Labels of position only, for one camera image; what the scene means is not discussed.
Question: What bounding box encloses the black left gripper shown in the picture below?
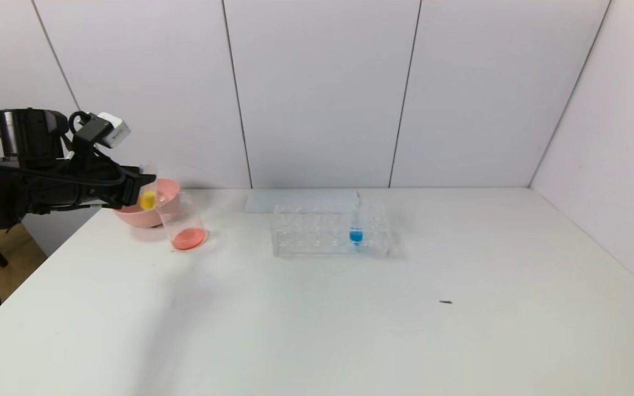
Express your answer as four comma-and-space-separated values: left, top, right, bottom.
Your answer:
73, 165, 157, 210

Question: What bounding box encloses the test tube with yellow pigment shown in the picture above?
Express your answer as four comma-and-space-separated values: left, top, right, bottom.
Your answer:
139, 162, 159, 211

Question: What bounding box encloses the clear glass beaker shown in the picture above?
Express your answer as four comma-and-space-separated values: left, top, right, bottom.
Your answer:
156, 191, 211, 253

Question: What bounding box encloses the clear acrylic test tube rack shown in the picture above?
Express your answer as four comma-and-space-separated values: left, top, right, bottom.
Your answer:
271, 202, 392, 258

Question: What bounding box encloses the test tube with blue pigment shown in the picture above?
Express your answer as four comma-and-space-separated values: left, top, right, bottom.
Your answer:
349, 198, 365, 246

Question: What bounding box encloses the pink plastic bowl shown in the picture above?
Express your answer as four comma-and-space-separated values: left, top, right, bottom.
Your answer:
113, 178, 181, 228

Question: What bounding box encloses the white paper sheet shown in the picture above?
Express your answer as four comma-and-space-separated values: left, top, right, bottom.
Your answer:
245, 190, 362, 214

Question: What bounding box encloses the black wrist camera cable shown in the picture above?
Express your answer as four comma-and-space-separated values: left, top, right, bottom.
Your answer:
68, 111, 97, 139

